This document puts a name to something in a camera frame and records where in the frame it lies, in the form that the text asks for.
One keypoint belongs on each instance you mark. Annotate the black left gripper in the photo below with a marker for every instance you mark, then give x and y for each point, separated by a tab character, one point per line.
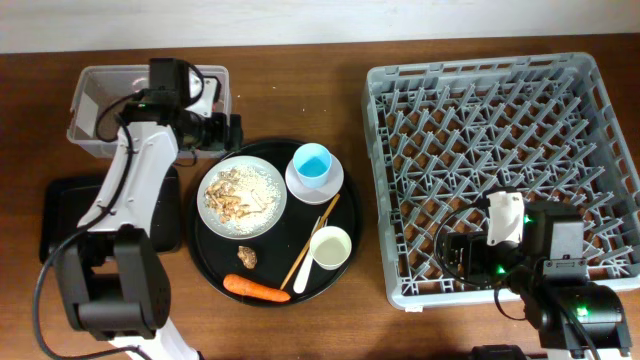
216	139

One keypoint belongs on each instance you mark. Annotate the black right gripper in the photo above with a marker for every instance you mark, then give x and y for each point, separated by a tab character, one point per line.
474	243

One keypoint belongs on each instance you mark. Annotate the light blue plastic cup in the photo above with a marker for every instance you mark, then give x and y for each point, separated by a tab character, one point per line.
312	163

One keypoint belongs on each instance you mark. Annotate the pink bowl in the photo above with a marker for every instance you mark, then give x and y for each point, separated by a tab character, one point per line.
315	196

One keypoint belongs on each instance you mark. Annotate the cream paper cup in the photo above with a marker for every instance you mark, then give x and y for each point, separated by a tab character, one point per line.
330	247

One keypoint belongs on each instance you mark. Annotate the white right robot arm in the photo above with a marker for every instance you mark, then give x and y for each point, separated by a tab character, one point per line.
534	250

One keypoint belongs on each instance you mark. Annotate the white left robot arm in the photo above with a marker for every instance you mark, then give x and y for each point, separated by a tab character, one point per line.
144	117

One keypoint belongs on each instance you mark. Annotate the grey dishwasher rack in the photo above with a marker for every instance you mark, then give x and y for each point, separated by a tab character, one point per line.
441	134

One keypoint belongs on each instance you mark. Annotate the grey plate with food scraps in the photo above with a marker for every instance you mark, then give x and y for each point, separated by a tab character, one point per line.
241	197

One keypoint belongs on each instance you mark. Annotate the wooden chopstick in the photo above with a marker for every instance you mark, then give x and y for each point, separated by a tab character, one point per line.
306	247

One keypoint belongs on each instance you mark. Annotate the brown walnut piece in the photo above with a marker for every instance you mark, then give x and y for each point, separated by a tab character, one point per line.
247	256

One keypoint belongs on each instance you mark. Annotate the clear plastic bin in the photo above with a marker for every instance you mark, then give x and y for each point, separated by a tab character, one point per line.
100	86

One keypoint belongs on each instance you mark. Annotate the orange carrot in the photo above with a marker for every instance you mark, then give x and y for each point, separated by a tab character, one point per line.
245	287

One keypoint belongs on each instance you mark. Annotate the white plastic fork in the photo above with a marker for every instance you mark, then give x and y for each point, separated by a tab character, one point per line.
303	274

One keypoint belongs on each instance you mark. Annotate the black rectangular tray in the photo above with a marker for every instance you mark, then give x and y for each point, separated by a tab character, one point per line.
68	199

